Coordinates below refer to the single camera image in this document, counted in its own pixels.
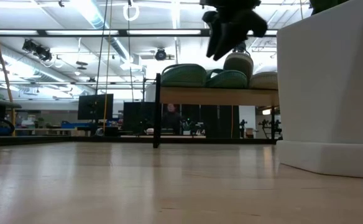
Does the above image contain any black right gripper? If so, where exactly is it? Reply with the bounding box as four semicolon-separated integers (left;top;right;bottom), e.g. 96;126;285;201
200;0;268;62

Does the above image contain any grey foam slide sandal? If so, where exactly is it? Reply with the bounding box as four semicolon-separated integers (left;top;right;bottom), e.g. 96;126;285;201
249;71;278;90
223;51;254;78

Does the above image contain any green foam slide sandal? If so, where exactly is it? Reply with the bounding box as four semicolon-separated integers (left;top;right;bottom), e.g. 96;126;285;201
205;68;249;89
160;63;207;88

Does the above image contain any round black ceiling lamp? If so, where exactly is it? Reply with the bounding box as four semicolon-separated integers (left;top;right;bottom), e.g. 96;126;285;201
155;48;168;62

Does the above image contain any black partition panel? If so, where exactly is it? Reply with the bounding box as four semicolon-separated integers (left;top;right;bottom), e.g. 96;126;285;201
200;105;241;139

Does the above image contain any person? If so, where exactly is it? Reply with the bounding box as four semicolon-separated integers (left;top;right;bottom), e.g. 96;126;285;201
162;103;182;135

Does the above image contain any black background robot stand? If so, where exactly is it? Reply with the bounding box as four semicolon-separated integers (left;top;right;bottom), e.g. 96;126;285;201
258;118;282;139

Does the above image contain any white plant pot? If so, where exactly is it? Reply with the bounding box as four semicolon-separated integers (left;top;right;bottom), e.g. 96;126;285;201
276;0;363;180

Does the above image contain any large dark monitor panel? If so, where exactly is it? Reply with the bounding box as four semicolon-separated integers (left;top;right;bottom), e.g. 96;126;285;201
122;101;155;135

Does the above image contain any black horizontal rig bar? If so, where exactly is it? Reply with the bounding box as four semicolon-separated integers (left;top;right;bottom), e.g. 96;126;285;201
0;29;278;37

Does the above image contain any black computer monitor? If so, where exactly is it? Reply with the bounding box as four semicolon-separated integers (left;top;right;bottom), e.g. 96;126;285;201
77;93;114;121

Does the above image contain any wooden stick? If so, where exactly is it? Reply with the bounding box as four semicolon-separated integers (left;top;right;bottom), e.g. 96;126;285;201
0;34;16;137

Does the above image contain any black overhead camera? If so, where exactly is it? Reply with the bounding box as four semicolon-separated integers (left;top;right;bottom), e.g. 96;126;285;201
233;42;251;63

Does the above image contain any wooden shelf with black frame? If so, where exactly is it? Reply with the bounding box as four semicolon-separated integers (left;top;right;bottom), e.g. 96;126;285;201
152;73;282;149

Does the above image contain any white hanging ring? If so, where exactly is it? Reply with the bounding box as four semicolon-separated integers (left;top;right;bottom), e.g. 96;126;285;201
122;0;140;22

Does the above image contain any black hanging cable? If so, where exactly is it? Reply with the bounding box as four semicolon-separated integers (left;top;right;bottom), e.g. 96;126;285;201
93;0;108;125

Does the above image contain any yellow hanging cable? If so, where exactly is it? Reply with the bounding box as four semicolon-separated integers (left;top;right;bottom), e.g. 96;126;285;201
102;0;113;136

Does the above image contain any black ceiling camera cluster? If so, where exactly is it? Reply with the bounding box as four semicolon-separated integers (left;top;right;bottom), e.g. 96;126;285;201
22;39;53;62

